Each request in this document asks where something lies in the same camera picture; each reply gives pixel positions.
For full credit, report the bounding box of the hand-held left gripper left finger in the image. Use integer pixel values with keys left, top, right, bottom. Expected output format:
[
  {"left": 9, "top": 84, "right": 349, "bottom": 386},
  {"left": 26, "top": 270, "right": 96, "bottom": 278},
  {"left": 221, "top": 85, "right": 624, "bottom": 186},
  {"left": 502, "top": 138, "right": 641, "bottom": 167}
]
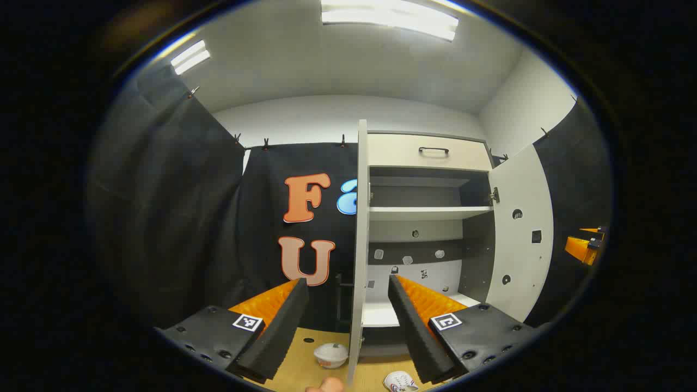
[{"left": 154, "top": 278, "right": 310, "bottom": 384}]

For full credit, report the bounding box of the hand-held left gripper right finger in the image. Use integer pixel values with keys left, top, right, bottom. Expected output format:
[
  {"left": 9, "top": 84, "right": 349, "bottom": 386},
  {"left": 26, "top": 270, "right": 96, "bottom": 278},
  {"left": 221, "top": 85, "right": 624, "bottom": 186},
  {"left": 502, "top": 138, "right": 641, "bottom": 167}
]
[{"left": 388, "top": 273, "right": 552, "bottom": 385}]

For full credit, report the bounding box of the white canvas shoe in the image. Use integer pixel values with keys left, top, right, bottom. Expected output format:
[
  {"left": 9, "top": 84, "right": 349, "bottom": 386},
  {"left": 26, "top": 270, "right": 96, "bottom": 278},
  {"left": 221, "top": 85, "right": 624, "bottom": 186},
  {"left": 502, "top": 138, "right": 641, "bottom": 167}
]
[
  {"left": 384, "top": 371, "right": 420, "bottom": 392},
  {"left": 314, "top": 343, "right": 349, "bottom": 370}
]

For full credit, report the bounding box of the white cabinet door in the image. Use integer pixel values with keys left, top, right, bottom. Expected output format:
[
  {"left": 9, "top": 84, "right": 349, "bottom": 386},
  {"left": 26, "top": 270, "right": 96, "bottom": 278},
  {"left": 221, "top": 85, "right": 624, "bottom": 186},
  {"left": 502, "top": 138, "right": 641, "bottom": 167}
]
[
  {"left": 485, "top": 144, "right": 554, "bottom": 323},
  {"left": 347, "top": 120, "right": 371, "bottom": 385}
]

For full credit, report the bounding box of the white and grey shoe cabinet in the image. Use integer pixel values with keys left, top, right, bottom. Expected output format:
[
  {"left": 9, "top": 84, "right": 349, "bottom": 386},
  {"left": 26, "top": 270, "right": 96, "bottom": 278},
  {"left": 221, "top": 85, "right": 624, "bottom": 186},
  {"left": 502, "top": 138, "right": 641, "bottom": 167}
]
[{"left": 366, "top": 131, "right": 497, "bottom": 357}]

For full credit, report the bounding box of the white cabinet shelf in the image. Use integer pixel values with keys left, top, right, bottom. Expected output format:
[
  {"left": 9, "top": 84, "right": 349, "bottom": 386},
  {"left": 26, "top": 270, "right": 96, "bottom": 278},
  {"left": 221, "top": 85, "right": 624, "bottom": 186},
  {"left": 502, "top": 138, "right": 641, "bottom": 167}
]
[{"left": 369, "top": 206, "right": 494, "bottom": 222}]

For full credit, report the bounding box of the white cabinet drawer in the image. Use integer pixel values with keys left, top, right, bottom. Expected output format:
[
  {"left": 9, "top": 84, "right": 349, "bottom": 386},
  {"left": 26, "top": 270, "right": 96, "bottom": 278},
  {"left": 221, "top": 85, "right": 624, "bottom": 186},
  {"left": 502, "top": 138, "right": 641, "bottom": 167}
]
[{"left": 368, "top": 132, "right": 494, "bottom": 172}]

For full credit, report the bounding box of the person's leg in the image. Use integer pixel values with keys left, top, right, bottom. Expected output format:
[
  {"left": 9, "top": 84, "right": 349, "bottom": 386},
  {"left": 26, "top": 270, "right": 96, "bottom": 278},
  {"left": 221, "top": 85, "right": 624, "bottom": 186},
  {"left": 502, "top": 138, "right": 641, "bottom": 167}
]
[{"left": 305, "top": 377, "right": 345, "bottom": 392}]

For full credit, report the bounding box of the black backdrop cloth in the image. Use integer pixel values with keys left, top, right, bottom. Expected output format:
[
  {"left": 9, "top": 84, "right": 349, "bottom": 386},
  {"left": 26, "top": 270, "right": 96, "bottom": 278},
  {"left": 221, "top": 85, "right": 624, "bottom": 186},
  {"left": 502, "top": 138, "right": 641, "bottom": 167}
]
[{"left": 87, "top": 65, "right": 613, "bottom": 333}]

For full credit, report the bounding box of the small ceiling light panel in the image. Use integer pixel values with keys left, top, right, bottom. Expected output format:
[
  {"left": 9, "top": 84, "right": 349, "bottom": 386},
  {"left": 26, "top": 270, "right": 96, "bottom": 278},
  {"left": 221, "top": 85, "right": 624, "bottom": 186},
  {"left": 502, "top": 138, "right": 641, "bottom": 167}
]
[{"left": 170, "top": 40, "right": 211, "bottom": 76}]

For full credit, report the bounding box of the large ceiling light panel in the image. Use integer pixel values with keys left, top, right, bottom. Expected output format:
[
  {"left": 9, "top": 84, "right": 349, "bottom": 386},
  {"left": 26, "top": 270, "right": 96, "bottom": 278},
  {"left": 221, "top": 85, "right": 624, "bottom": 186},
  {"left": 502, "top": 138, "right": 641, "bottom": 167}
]
[{"left": 321, "top": 0, "right": 459, "bottom": 41}]

